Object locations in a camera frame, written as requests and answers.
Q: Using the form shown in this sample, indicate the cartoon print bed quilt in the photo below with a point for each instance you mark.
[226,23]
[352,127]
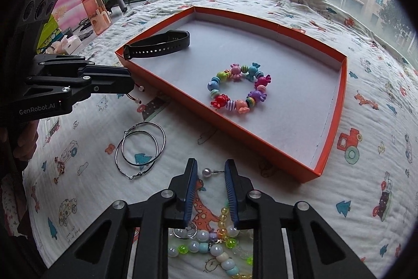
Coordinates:
[372,205]

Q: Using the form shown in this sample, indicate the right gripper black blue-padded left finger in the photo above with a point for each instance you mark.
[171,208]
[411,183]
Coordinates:
[131,240]

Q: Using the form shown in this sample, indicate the pearl stud earring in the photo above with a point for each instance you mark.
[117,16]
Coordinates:
[207,172]

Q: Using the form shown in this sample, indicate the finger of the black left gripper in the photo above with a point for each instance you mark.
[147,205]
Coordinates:
[116,85]
[105,72]

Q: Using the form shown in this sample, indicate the silver hoop earring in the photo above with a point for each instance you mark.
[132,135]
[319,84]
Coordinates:
[141,143]
[140,163]

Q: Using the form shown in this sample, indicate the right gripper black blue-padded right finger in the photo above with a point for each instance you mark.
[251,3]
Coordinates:
[288,239]

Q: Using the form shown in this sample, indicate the person's left hand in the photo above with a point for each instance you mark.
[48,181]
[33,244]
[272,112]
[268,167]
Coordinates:
[22,144]

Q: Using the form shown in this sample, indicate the orange water bottle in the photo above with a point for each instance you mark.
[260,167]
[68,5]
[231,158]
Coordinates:
[97,15]

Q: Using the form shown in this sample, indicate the dark red bow earrings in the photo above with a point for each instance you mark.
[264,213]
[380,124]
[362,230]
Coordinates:
[135,94]

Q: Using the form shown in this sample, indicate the small pink white box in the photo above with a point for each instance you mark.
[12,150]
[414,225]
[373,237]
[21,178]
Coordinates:
[68,45]

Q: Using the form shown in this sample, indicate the black smart wristband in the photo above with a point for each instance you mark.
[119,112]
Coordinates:
[157,45]

